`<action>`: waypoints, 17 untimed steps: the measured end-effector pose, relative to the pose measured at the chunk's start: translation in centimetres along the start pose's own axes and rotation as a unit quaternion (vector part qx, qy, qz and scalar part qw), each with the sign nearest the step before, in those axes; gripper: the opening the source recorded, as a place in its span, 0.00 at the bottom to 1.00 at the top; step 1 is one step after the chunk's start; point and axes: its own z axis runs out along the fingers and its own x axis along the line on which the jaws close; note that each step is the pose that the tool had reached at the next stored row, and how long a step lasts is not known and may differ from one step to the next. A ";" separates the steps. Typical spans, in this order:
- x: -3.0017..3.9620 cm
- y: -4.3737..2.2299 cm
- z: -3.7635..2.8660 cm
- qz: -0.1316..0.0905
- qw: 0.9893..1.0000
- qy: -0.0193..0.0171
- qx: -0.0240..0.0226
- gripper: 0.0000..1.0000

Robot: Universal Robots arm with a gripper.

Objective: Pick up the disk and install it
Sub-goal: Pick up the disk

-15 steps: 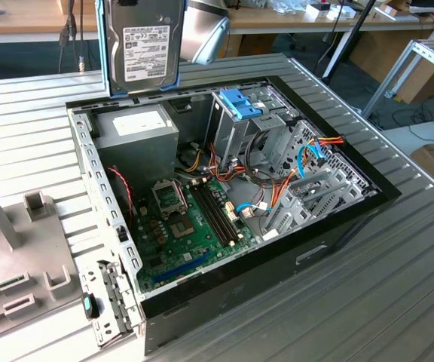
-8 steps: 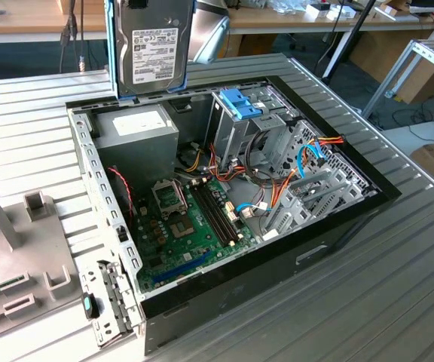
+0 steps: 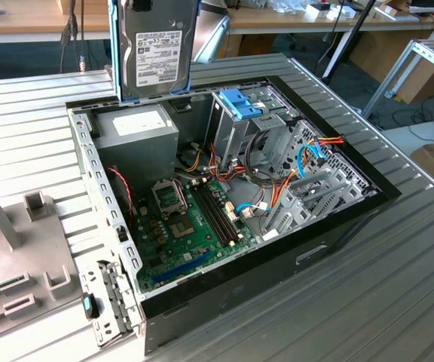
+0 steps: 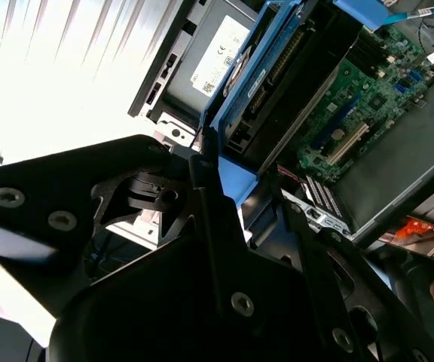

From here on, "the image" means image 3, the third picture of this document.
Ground grey metal disk bay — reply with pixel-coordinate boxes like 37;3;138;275
264;165;378;242

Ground brown wooden box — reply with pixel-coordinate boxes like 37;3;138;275
57;0;111;16

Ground clear plastic bags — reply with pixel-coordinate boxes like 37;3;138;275
269;0;309;16

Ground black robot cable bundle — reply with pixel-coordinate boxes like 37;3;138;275
59;0;88;72

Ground black slanted pole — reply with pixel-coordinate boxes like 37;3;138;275
321;0;377;79

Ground aluminium shelf frame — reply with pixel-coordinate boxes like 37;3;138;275
360;38;434;127

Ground orange red wire bundle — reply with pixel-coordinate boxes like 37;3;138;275
207;143;248;184

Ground short blue wire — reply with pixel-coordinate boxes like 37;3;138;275
237;202;258;218

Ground CPU socket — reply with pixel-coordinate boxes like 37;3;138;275
168;215;196;239

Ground blue expansion slot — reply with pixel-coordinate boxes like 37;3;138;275
151;251;213;286

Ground grey power supply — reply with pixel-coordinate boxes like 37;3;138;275
94;104;180;189

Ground metal socket cover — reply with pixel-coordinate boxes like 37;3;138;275
151;179;188;219

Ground red black fan wire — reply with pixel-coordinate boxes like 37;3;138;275
108;167;135;227

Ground black wire loop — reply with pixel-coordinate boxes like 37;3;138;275
243;131;278;186

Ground green motherboard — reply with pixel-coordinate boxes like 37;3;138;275
132;176;259;293

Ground black RAM slot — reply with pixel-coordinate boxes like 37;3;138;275
194;184;230;248
201;183;240;246

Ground black monitor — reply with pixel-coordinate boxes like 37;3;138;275
408;0;434;16

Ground black open PC case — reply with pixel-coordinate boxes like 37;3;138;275
65;75;402;355

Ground hard disk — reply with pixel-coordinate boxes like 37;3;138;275
106;0;203;103

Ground grey parts rack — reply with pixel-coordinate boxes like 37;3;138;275
0;178;82;346

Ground white small box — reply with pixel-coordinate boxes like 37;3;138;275
306;2;332;20
329;5;356;20

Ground blue data wire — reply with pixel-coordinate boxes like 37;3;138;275
295;143;329;178

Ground orange red power wire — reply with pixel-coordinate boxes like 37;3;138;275
270;134;345;208

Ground blue plastic drive latch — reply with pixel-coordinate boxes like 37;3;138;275
219;89;252;110
235;103;265;120

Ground grey metal drive cage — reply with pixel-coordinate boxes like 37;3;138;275
204;85;301;173

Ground yellow black wire bundle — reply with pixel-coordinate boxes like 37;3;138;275
177;146;205;174

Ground brown cardboard box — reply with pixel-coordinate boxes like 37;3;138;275
222;33;278;58

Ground grey expansion slot latch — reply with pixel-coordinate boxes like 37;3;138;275
96;259;135;335

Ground long wooden desk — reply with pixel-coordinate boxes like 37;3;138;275
226;0;434;37

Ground white side table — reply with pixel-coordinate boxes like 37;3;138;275
384;121;434;158

